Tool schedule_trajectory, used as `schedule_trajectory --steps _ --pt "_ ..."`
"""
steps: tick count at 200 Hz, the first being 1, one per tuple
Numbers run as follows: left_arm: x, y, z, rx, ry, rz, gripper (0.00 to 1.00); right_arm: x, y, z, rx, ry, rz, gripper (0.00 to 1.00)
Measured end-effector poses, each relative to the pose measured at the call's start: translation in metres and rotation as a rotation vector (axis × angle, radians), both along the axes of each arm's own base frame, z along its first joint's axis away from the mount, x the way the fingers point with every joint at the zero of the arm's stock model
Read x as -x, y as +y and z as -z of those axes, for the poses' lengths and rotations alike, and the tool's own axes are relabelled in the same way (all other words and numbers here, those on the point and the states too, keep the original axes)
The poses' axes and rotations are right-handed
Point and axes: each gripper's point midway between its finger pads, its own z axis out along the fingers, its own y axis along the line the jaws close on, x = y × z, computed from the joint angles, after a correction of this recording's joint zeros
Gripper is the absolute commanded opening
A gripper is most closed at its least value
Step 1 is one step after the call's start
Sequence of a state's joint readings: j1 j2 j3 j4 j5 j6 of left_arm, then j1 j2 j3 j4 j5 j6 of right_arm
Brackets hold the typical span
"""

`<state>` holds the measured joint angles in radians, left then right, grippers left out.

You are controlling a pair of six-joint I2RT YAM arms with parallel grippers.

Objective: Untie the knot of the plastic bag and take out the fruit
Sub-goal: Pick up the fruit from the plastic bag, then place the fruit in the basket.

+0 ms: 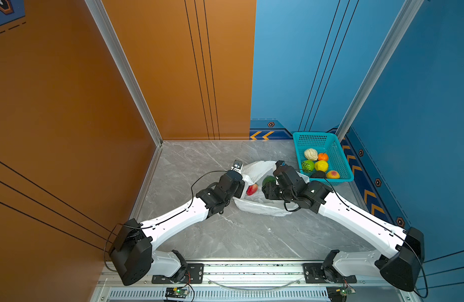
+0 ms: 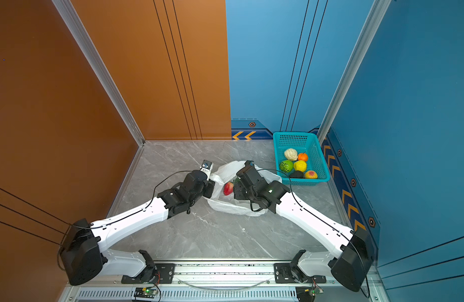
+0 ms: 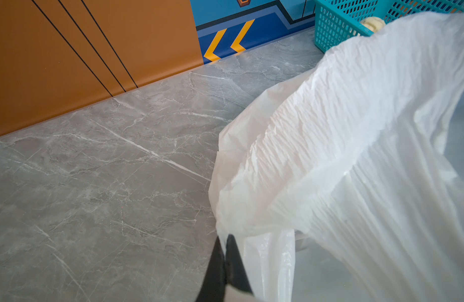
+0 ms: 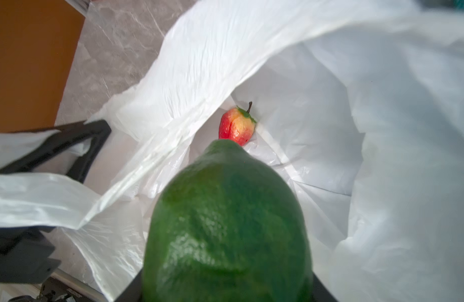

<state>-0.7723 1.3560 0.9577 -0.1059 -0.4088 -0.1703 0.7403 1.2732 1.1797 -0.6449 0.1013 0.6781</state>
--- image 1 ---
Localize green cucumber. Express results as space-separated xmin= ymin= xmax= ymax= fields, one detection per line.
xmin=262 ymin=176 xmax=277 ymax=187

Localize white plastic bag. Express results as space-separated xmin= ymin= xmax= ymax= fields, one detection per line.
xmin=233 ymin=161 xmax=292 ymax=217

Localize green apple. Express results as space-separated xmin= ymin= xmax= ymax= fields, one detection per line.
xmin=301 ymin=160 xmax=315 ymax=174

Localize dark avocado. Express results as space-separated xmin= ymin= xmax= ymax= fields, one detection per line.
xmin=311 ymin=171 xmax=326 ymax=179

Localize yellow fruit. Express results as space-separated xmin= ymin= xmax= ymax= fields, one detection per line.
xmin=314 ymin=161 xmax=329 ymax=172

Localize beige round fruit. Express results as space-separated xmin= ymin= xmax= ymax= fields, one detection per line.
xmin=304 ymin=148 xmax=319 ymax=161

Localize red yellow peach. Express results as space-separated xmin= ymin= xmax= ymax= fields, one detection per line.
xmin=326 ymin=171 xmax=341 ymax=179

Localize orange tangerine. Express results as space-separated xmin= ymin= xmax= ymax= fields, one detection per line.
xmin=318 ymin=153 xmax=329 ymax=162

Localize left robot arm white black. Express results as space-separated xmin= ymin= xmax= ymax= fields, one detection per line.
xmin=104 ymin=170 xmax=245 ymax=286

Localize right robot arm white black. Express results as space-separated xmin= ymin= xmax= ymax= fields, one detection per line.
xmin=262 ymin=162 xmax=425 ymax=292

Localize red apple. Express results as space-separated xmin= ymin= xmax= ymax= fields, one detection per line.
xmin=246 ymin=183 xmax=258 ymax=196

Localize teal plastic basket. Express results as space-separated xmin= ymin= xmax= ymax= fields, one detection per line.
xmin=293 ymin=132 xmax=354 ymax=186

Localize green circuit board right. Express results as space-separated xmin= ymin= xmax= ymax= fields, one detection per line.
xmin=336 ymin=288 xmax=355 ymax=300

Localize green circuit board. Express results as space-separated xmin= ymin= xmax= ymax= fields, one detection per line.
xmin=336 ymin=288 xmax=355 ymax=300
xmin=164 ymin=288 xmax=190 ymax=301

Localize green circuit board left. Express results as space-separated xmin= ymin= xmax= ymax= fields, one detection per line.
xmin=164 ymin=288 xmax=190 ymax=301

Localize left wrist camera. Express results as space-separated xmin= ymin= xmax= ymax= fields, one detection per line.
xmin=231 ymin=160 xmax=243 ymax=174

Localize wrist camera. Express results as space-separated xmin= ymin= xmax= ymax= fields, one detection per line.
xmin=275 ymin=161 xmax=286 ymax=169
xmin=231 ymin=160 xmax=243 ymax=174

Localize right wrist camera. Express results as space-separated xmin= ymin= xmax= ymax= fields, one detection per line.
xmin=275 ymin=161 xmax=286 ymax=169

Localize aluminium corner post right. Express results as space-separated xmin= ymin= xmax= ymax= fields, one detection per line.
xmin=336 ymin=0 xmax=424 ymax=141

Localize aluminium corner post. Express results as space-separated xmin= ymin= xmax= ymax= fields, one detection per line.
xmin=83 ymin=0 xmax=164 ymax=147
xmin=336 ymin=0 xmax=424 ymax=141

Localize aluminium corner post left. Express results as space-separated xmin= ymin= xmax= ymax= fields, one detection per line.
xmin=83 ymin=0 xmax=164 ymax=147

